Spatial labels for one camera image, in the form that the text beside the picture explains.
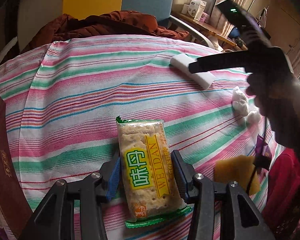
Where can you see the dark red box lid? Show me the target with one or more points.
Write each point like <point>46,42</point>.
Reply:
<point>14,209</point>

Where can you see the red cloth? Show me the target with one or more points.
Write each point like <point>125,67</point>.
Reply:
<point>282,210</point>

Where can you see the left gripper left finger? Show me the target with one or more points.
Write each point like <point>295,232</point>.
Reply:
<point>98,188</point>

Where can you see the striped pink green bedsheet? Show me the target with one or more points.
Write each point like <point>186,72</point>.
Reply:
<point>62,100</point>

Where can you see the tricolour fabric armchair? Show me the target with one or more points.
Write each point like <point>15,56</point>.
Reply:
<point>20,20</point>

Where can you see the wooden side table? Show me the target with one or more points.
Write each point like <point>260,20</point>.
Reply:
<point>209,31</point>

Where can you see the right hand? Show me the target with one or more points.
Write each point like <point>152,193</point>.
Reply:
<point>279,101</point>

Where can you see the green cracker packet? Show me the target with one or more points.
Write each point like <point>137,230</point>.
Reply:
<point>147,173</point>

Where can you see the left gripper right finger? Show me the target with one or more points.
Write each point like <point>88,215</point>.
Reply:
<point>195,188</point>

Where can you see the crumpled clear plastic bag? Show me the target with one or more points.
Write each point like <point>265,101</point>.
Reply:
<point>240,103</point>

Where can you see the white carton on table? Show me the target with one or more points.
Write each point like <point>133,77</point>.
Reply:
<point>196,9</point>

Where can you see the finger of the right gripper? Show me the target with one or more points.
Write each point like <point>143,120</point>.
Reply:
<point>219,61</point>

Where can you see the rust red jacket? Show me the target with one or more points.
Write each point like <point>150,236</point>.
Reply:
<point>66,27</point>

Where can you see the yellow sponge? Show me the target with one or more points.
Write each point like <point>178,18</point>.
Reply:
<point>238,169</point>

